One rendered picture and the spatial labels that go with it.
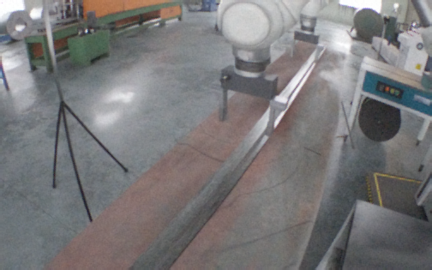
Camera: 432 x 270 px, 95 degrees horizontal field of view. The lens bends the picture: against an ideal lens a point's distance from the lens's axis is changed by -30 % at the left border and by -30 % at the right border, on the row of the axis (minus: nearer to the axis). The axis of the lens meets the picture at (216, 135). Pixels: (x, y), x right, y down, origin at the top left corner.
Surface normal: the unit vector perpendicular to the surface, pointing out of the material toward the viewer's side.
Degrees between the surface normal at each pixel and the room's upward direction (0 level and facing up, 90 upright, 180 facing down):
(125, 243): 0
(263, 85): 90
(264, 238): 0
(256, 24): 96
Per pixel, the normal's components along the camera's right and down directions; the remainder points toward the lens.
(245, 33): -0.29, 0.58
